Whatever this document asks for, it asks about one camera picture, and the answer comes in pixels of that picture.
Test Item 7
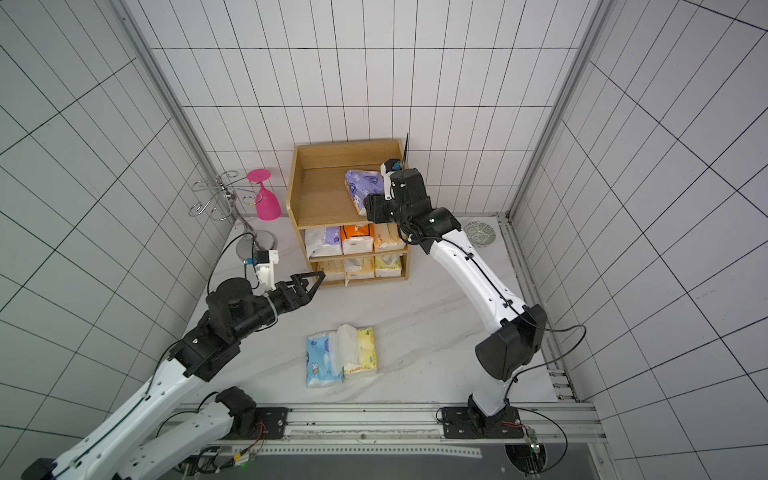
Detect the blue tissue pack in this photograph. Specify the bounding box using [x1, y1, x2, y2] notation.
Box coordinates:
[306, 332, 344, 388]

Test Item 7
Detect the yellow floral tissue pack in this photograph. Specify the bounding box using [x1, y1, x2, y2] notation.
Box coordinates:
[331, 324, 378, 378]

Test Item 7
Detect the pink wine glass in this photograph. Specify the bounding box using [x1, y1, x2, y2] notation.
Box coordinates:
[246, 169, 282, 221]

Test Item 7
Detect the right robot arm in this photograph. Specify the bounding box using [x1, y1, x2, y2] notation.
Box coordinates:
[364, 159, 547, 422]

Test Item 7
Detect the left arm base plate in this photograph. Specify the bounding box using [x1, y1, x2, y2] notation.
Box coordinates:
[225, 407, 289, 442]

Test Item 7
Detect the white purple tissue pack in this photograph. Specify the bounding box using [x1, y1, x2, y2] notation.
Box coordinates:
[304, 226, 343, 259]

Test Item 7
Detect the bottom left beige tissue pack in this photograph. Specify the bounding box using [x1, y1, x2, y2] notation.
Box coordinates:
[315, 260, 346, 282]

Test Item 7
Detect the pale orange tissue pack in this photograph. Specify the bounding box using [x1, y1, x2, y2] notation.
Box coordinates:
[372, 223, 406, 252]

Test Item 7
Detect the silver glass holder stand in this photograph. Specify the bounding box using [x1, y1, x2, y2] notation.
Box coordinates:
[189, 170, 279, 270]

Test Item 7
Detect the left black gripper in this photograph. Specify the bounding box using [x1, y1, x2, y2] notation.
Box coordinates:
[233, 272, 327, 340]

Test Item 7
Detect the bottom right yellow tissue pack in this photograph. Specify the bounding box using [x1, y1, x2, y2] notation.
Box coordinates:
[374, 254, 403, 278]

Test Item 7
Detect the beige tissue pack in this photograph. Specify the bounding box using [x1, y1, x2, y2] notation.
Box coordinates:
[315, 260, 346, 282]
[343, 256, 375, 281]

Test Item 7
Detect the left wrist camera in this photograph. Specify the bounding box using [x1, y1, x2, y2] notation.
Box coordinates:
[244, 250, 279, 291]

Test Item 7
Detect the bottom middle beige tissue pack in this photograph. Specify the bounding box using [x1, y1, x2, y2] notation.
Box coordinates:
[343, 256, 375, 281]

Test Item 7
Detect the green patterned small dish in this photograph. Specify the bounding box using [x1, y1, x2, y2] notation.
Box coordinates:
[463, 221, 497, 248]

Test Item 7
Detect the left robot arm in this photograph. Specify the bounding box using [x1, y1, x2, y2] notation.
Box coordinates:
[22, 271, 325, 479]

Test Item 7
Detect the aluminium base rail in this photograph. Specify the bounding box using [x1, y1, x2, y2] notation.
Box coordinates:
[209, 403, 607, 462]

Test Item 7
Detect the wooden three-tier shelf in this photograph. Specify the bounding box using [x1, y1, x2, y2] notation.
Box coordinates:
[286, 139, 405, 251]

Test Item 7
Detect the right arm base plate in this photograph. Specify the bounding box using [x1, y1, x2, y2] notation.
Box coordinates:
[436, 406, 526, 440]

